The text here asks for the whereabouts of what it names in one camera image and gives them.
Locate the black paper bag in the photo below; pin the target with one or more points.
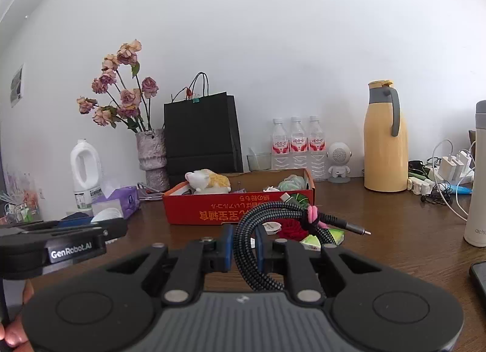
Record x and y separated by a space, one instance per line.
201 132

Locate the right water bottle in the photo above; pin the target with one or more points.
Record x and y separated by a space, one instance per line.
316 149

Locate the purple tissue pack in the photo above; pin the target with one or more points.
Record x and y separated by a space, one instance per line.
116 201

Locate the left water bottle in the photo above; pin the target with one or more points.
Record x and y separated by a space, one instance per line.
280 146

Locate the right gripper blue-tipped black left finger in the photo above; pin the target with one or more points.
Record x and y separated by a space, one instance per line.
192 263

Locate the white detergent bottle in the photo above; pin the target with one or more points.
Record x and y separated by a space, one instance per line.
87 172

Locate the white insulated bottle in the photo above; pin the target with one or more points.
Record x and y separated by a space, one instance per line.
475 230

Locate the dried pink flowers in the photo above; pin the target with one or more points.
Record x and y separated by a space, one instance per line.
130 96

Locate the hamster plush toy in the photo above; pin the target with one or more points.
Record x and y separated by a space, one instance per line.
206 181

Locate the red cardboard box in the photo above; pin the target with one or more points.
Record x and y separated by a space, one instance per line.
185 207

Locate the glass cup with straw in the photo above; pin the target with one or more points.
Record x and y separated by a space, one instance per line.
258 161

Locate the person's left hand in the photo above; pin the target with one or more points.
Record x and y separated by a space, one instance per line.
14 334

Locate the white tissue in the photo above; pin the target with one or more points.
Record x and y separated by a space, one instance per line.
271 189

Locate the purple textured vase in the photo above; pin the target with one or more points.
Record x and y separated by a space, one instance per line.
152 158

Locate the middle water bottle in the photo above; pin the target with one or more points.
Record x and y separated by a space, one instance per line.
299 143

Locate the water bottle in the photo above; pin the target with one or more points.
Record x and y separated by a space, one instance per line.
280 146
316 149
299 143

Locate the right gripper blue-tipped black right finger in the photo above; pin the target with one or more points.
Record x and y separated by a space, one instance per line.
289 259

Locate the yellow thermos jug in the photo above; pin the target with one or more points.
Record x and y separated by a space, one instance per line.
386 150

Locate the black phone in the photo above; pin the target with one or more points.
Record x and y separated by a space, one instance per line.
477 274

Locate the green plastic wrap ball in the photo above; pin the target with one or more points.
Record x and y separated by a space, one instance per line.
292 182

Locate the white power strip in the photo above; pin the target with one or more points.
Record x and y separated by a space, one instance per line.
421 187

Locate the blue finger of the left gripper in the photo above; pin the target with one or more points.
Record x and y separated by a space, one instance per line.
68 224

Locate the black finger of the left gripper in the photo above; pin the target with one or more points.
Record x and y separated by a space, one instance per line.
112 228

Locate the white robot speaker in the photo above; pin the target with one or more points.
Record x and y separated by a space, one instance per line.
339 154

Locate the black glasses case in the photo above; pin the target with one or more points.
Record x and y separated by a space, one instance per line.
74 217

